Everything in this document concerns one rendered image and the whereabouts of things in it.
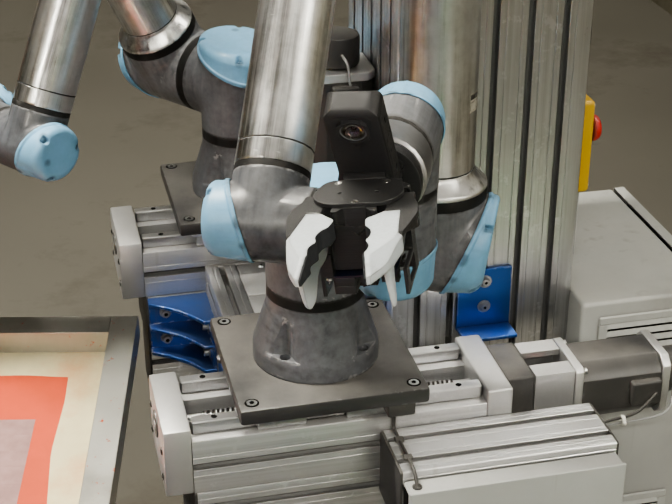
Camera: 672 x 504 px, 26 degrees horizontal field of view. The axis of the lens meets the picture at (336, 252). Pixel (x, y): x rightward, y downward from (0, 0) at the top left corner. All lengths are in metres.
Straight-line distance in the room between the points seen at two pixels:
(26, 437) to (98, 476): 0.16
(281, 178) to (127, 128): 4.43
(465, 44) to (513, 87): 0.30
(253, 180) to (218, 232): 0.06
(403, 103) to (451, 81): 0.25
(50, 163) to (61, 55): 0.13
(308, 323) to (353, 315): 0.06
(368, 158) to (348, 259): 0.08
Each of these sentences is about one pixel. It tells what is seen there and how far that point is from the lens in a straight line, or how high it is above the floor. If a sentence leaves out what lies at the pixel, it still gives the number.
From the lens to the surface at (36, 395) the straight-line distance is 2.02.
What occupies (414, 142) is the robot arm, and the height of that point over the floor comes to 1.68.
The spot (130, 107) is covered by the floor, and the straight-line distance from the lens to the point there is 5.99.
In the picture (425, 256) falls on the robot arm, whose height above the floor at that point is 1.55.
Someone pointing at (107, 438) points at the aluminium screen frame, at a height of 1.11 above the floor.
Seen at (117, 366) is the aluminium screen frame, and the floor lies 1.13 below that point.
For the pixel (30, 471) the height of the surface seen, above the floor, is 1.07.
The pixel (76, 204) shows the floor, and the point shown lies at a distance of 5.16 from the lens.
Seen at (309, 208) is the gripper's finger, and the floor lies 1.68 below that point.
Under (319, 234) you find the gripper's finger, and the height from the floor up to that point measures 1.68.
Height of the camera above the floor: 2.16
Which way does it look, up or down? 27 degrees down
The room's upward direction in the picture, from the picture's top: straight up
